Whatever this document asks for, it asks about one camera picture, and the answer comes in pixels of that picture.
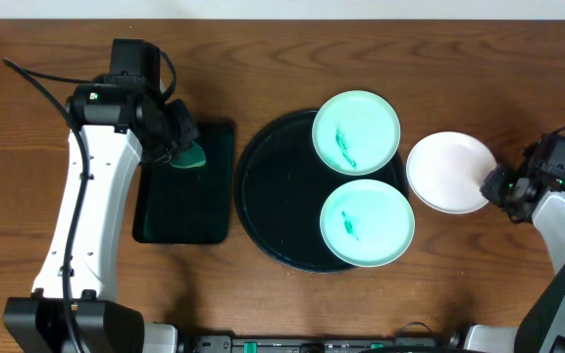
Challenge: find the white plate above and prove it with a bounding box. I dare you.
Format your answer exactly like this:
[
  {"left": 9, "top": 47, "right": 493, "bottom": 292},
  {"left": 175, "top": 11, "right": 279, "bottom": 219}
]
[{"left": 406, "top": 131, "right": 497, "bottom": 215}]

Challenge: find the mint green plate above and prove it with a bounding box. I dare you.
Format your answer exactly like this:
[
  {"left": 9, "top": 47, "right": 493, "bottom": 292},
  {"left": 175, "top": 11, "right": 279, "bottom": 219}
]
[
  {"left": 319, "top": 179, "right": 415, "bottom": 268},
  {"left": 311, "top": 90, "right": 401, "bottom": 177}
]

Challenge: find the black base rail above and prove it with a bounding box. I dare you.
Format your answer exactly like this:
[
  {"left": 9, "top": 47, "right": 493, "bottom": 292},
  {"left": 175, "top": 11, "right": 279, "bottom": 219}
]
[{"left": 177, "top": 322, "right": 468, "bottom": 353}]

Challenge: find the rectangular black tray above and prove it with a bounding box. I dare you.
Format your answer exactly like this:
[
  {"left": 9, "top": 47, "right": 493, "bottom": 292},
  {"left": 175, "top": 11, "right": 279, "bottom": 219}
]
[{"left": 132, "top": 121, "right": 234, "bottom": 245}]

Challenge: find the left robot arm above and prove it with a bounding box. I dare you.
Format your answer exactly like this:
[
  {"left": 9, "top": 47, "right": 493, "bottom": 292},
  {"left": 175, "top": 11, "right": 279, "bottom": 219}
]
[{"left": 3, "top": 83, "right": 196, "bottom": 352}]

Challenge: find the green sponge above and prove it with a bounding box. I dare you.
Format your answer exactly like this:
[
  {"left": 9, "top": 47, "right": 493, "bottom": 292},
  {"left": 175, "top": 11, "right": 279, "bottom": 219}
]
[{"left": 170, "top": 142, "right": 206, "bottom": 169}]

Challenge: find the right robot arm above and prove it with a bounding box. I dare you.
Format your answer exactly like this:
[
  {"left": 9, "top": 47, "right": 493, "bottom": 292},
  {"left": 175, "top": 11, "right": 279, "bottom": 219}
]
[{"left": 448, "top": 163, "right": 565, "bottom": 353}]

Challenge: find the round black tray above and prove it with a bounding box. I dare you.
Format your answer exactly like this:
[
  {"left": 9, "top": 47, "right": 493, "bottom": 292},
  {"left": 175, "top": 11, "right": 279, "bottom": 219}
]
[{"left": 232, "top": 108, "right": 410, "bottom": 275}]

